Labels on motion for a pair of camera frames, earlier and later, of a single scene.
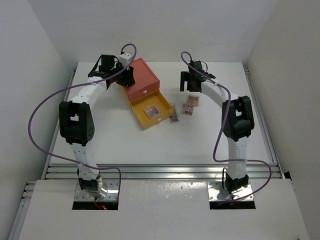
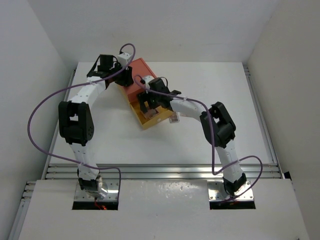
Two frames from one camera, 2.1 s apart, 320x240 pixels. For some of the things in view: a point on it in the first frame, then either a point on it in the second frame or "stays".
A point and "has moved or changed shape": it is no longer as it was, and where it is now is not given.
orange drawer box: [146, 82] stays
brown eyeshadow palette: [192, 99] has moved or changed shape
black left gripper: [127, 80] stays
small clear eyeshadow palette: [174, 118] stays
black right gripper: [185, 77] -> [143, 97]
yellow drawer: [158, 100] stays
